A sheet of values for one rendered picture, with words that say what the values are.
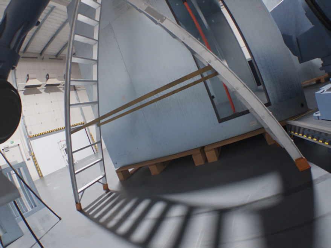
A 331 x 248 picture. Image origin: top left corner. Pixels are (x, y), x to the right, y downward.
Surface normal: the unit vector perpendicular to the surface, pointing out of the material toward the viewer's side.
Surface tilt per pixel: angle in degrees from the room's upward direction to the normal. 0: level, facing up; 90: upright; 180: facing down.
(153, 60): 90
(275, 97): 90
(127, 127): 90
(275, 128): 88
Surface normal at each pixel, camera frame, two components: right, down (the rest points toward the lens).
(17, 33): 0.24, 0.04
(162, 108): -0.39, 0.19
